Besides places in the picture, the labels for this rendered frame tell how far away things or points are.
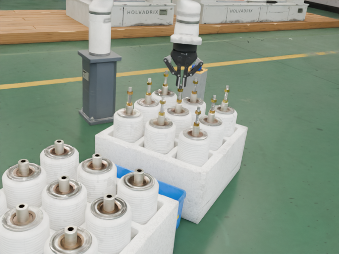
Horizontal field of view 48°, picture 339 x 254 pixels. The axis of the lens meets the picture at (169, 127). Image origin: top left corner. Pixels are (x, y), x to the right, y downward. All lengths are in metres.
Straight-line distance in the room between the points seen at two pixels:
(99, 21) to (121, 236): 1.02
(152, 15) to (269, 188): 2.38
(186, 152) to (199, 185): 0.10
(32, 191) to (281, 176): 0.94
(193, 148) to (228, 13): 3.00
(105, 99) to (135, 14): 1.79
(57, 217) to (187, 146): 0.44
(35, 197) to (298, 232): 0.77
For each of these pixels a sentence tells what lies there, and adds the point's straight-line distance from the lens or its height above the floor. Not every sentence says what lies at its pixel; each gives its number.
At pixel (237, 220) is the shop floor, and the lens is 1.24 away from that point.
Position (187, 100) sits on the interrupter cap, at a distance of 1.39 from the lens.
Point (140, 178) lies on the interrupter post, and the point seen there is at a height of 0.27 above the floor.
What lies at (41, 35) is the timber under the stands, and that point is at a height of 0.05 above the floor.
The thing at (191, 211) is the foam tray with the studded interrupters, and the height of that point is 0.04.
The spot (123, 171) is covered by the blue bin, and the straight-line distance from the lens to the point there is 1.20.
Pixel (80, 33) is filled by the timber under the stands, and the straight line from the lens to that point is 3.17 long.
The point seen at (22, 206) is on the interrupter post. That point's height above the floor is 0.28.
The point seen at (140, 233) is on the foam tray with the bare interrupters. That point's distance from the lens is 0.87.
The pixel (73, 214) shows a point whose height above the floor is 0.21.
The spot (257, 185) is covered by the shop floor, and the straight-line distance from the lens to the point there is 1.43.
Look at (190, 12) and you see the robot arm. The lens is 1.16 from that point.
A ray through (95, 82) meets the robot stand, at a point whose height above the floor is 0.19.
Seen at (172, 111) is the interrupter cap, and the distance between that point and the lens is 1.28.
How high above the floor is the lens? 0.76
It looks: 26 degrees down
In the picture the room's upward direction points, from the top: 6 degrees clockwise
